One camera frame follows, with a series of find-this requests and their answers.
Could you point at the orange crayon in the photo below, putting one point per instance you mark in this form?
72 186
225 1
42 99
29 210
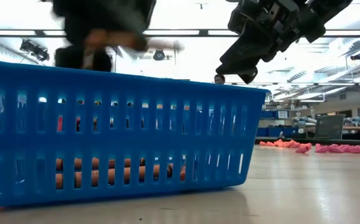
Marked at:
105 163
127 175

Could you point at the black ceiling-mounted device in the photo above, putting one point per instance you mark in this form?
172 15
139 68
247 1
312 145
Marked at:
357 56

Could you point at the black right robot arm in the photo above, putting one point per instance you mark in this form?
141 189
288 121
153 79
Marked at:
329 7

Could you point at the orange foam earplug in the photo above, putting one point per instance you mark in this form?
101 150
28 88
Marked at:
265 143
295 145
282 143
306 145

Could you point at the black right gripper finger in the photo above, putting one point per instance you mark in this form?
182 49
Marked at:
248 76
248 53

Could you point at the pink foam earplug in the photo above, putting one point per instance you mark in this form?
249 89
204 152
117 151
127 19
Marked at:
321 149
357 149
302 149
345 147
335 149

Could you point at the black ceiling spotlight rig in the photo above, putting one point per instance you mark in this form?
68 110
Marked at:
35 50

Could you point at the dark grey laptop screen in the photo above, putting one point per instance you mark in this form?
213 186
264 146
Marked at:
329 127

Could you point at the person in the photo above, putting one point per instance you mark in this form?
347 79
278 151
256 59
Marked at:
219 79

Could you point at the round black ceiling fixture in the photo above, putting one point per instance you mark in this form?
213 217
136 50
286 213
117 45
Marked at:
159 55

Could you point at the blue plastic basket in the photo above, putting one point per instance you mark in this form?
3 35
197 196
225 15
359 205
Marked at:
121 143

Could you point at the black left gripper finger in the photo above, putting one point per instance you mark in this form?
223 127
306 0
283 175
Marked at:
102 61
69 57

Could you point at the blue storage bin row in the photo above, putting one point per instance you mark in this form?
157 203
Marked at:
275 132

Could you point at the blue labelled storage bin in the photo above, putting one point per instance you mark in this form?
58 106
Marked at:
275 114

